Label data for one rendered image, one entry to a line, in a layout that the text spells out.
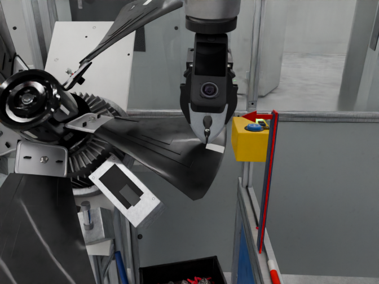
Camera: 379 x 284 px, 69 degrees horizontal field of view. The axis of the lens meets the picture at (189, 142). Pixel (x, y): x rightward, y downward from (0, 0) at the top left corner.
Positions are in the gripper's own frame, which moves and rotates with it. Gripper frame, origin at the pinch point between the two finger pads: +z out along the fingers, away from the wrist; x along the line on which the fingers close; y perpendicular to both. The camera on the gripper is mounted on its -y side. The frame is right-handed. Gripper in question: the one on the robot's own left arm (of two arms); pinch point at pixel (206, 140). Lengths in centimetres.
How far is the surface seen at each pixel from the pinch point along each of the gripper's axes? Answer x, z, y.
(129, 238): 34, 87, 34
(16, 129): 31.9, -3.2, -2.3
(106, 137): 17.2, -1.3, -1.6
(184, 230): 9, 101, 48
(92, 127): 21.0, -0.8, 2.2
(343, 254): -78, 112, 45
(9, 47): 39.5, -10.9, 14.7
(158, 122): 9.6, 1.1, 6.7
